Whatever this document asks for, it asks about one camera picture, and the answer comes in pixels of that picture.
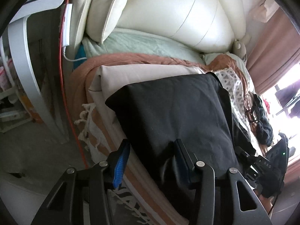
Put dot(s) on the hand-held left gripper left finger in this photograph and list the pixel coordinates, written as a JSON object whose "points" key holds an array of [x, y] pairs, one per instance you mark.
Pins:
{"points": [[119, 161]]}

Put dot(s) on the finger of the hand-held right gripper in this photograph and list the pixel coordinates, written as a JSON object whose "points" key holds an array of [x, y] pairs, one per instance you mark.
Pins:
{"points": [[242, 153]]}

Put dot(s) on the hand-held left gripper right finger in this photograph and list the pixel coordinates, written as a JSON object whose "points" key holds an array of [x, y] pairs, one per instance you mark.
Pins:
{"points": [[184, 157]]}

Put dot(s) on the black button-up jacket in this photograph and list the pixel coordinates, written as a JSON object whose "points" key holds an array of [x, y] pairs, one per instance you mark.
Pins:
{"points": [[175, 112]]}

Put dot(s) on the person's right forearm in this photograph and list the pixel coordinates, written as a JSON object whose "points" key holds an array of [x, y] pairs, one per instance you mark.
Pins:
{"points": [[266, 200]]}

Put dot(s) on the red clothes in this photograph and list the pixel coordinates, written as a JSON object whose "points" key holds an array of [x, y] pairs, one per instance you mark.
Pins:
{"points": [[266, 104]]}

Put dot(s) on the dark knit sweater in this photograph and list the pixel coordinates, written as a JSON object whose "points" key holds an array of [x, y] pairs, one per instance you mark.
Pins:
{"points": [[264, 121]]}

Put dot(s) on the window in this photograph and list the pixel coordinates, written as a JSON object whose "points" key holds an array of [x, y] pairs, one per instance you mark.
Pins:
{"points": [[288, 121]]}

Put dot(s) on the dark hanging garment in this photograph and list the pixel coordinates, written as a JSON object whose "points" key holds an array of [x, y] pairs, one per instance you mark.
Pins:
{"points": [[288, 98]]}

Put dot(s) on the bed with patterned cover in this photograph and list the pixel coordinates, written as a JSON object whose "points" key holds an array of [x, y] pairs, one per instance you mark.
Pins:
{"points": [[234, 86]]}

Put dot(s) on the folded beige sheet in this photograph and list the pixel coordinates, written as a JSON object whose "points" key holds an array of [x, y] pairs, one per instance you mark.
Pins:
{"points": [[140, 75]]}

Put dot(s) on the pink curtain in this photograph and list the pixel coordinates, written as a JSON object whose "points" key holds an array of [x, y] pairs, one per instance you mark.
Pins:
{"points": [[274, 51]]}

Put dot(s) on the plush toy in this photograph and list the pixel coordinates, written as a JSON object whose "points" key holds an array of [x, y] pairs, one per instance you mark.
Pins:
{"points": [[240, 48]]}

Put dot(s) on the light green pillow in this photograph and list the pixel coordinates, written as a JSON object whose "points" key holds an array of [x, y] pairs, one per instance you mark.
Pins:
{"points": [[140, 42]]}

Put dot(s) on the white side table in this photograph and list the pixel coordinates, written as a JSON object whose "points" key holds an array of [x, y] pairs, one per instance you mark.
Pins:
{"points": [[30, 75]]}

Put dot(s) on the white power adapter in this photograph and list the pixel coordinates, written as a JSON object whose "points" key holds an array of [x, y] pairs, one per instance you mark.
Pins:
{"points": [[67, 25]]}

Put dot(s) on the cream leather headboard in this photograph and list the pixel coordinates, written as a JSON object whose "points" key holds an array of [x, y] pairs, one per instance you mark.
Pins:
{"points": [[168, 11]]}

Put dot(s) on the cream hanging cloth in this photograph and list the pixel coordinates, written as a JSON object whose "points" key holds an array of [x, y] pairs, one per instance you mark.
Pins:
{"points": [[266, 8]]}

